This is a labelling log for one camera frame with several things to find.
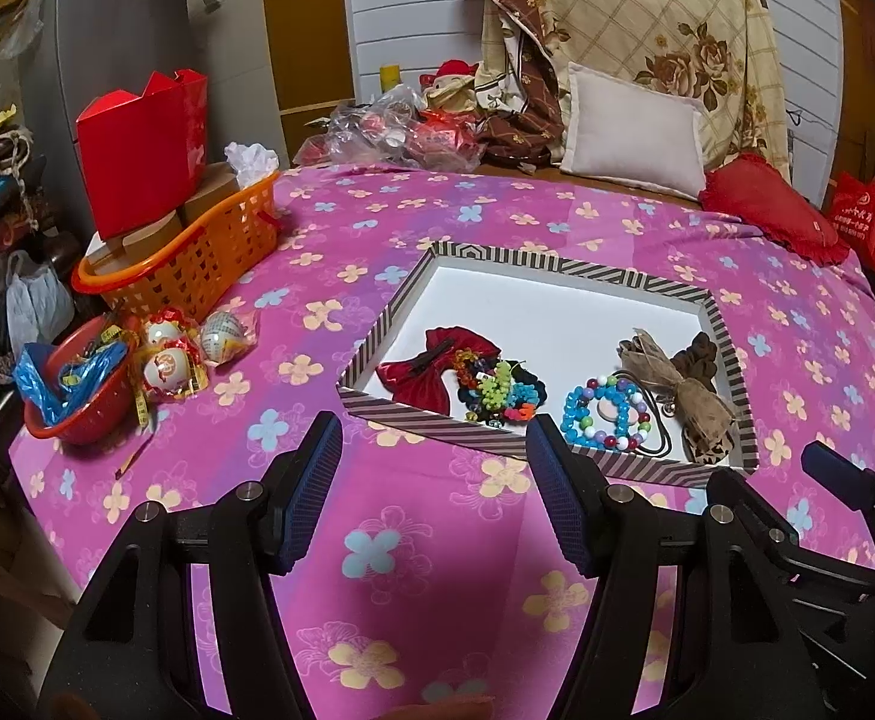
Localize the multicolour round bead bracelet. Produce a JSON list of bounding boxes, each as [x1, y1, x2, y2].
[[566, 375, 656, 454]]

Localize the colourful flower bead bracelets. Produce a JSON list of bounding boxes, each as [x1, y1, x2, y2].
[[450, 347, 550, 430]]

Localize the striped white jewelry box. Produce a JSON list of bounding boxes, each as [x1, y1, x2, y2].
[[336, 242, 759, 475]]

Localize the beige fabric hair bow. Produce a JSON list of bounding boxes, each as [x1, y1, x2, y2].
[[618, 330, 736, 465]]

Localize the brown scrunchie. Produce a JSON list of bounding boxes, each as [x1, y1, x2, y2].
[[670, 332, 718, 392]]

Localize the pencil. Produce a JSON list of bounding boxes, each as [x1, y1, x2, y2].
[[113, 431, 154, 481]]

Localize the red plastic bowl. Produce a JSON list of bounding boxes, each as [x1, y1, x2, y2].
[[13, 314, 136, 447]]

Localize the red velvet bow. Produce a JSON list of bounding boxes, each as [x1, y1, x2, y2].
[[375, 327, 501, 416]]

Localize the blue plastic wrapper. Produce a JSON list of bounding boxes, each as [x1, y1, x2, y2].
[[13, 340, 128, 427]]

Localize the red shopping bag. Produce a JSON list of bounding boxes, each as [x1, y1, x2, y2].
[[826, 172, 875, 273]]

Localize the red cushion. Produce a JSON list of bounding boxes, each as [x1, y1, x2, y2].
[[699, 151, 850, 266]]

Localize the white plastic bag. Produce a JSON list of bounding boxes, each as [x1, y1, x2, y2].
[[5, 250, 74, 359]]

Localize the orange plastic basket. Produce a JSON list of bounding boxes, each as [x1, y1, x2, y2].
[[71, 172, 288, 320]]

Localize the beige pillow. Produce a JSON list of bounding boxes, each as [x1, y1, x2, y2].
[[559, 64, 705, 202]]

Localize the clear plastic bag of items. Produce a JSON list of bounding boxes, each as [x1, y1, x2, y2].
[[293, 85, 486, 172]]

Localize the santa plush toy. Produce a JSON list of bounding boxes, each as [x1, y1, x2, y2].
[[419, 59, 478, 114]]

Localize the floral beige quilt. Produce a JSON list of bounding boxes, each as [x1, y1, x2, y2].
[[474, 0, 790, 174]]

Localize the red gift bag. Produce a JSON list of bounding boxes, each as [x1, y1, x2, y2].
[[76, 68, 208, 239]]

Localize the white tissue paper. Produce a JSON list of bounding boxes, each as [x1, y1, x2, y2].
[[224, 142, 279, 190]]

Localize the grey refrigerator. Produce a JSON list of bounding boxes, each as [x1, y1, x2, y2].
[[17, 0, 286, 236]]

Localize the black cord necklace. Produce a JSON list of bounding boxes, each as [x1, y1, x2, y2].
[[608, 374, 675, 460]]

